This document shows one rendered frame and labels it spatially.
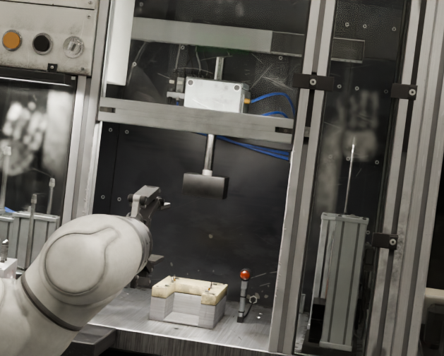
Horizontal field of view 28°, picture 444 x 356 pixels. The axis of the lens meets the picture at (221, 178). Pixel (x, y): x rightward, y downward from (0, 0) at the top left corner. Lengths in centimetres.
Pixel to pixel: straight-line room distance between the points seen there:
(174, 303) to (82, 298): 82
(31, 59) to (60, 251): 73
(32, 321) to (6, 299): 4
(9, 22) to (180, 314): 67
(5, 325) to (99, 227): 16
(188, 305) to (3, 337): 80
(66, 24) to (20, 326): 75
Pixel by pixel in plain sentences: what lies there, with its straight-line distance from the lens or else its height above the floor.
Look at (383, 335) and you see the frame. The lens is 163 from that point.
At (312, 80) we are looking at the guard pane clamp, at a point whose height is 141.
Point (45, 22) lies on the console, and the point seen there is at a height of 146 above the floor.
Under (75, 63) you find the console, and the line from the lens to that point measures 168.
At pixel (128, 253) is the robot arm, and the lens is 107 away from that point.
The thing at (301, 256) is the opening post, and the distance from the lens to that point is 161.
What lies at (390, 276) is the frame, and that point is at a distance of 162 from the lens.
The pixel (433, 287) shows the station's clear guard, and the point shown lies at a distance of 164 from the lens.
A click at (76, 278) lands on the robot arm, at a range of 103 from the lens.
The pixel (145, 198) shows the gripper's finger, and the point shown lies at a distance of 128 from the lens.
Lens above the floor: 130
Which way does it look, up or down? 3 degrees down
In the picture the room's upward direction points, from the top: 7 degrees clockwise
